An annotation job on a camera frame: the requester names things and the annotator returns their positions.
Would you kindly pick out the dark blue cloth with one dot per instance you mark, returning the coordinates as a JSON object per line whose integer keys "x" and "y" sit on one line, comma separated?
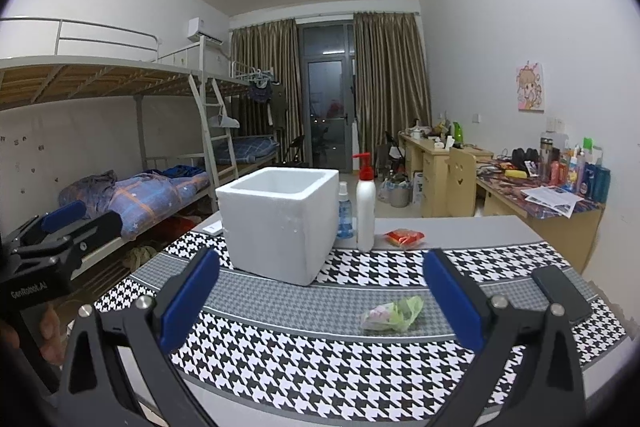
{"x": 175, "y": 170}

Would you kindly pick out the white blue carton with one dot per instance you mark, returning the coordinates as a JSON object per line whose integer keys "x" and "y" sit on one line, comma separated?
{"x": 418, "y": 189}

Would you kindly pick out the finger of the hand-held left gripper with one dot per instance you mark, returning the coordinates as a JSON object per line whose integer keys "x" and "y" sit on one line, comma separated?
{"x": 90, "y": 232}
{"x": 62, "y": 214}

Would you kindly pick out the white bunk bed ladder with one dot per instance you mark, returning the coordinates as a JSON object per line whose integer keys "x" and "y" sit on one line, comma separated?
{"x": 204, "y": 137}

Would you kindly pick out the red bag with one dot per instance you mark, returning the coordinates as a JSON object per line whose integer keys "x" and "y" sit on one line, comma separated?
{"x": 182, "y": 224}

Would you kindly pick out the hanging dark clothes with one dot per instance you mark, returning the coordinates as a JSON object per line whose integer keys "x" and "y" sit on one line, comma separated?
{"x": 260, "y": 93}

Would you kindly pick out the white clothes hanger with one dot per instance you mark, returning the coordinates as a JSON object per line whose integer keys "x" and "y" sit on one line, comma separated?
{"x": 227, "y": 122}

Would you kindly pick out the yellow object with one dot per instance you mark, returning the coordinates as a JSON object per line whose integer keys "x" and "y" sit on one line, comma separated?
{"x": 515, "y": 173}

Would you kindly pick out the grey crumpled cloth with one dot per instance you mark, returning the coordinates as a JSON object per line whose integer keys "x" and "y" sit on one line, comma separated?
{"x": 87, "y": 194}

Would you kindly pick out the cartoon wall poster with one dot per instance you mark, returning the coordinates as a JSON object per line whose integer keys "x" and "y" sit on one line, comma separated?
{"x": 530, "y": 87}

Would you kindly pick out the printed paper sheets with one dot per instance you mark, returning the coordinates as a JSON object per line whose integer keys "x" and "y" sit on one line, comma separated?
{"x": 550, "y": 196}

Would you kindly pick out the blue plaid mattress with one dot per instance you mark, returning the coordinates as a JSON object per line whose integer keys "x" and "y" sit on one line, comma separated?
{"x": 250, "y": 148}

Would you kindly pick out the blue spray bottle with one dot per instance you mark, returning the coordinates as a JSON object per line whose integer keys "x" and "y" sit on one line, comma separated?
{"x": 345, "y": 217}

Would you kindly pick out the wooden chair with smiley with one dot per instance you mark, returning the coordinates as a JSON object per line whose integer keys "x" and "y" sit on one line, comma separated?
{"x": 460, "y": 182}

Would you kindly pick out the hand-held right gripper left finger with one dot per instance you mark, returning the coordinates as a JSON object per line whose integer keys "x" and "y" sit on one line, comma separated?
{"x": 192, "y": 297}

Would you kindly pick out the glass balcony door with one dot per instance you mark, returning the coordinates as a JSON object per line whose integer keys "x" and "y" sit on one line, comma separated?
{"x": 325, "y": 107}

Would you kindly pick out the white pump lotion bottle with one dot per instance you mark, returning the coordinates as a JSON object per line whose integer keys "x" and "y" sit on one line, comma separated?
{"x": 366, "y": 212}

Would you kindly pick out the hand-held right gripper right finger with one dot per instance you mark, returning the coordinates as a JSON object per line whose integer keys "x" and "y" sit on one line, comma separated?
{"x": 450, "y": 302}

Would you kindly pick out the beige cloth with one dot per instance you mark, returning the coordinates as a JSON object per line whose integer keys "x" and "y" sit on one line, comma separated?
{"x": 140, "y": 256}

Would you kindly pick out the blue patterned quilt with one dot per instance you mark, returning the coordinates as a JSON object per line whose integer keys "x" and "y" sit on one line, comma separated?
{"x": 150, "y": 197}

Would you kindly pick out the white wall socket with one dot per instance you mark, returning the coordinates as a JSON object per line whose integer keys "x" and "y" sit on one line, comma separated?
{"x": 555, "y": 124}

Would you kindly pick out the green bottle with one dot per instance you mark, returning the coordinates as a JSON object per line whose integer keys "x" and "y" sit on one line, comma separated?
{"x": 457, "y": 133}

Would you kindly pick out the white air conditioner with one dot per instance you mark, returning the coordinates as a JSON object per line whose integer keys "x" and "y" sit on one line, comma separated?
{"x": 200, "y": 29}

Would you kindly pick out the houndstooth table mat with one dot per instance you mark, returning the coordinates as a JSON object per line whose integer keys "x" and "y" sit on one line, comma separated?
{"x": 325, "y": 347}

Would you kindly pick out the wooden desk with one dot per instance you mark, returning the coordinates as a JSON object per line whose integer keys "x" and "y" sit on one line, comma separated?
{"x": 435, "y": 167}

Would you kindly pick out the person's left hand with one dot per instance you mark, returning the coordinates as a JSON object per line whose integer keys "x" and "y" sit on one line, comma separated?
{"x": 52, "y": 334}

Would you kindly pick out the green plastic bag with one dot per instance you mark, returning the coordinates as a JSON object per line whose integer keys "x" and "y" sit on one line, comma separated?
{"x": 400, "y": 312}

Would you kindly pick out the white bucket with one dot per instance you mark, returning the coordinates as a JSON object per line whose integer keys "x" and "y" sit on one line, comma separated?
{"x": 399, "y": 197}

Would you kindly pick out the black pouch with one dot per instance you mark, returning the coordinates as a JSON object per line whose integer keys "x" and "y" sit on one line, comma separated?
{"x": 525, "y": 156}

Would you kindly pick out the brown curtain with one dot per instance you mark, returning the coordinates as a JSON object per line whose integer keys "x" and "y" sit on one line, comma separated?
{"x": 390, "y": 82}
{"x": 260, "y": 82}

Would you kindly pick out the group of toiletry bottles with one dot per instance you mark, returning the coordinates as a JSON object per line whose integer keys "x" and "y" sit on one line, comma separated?
{"x": 575, "y": 172}

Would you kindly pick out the red snack packet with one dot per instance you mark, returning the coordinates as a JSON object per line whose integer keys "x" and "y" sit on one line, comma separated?
{"x": 404, "y": 237}

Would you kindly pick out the white foam box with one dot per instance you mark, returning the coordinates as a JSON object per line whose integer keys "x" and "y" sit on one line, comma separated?
{"x": 275, "y": 232}

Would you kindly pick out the black phone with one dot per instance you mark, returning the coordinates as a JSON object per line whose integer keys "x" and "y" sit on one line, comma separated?
{"x": 562, "y": 292}

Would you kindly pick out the desk with patterned cover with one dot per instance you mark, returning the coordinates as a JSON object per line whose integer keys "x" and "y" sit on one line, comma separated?
{"x": 505, "y": 207}

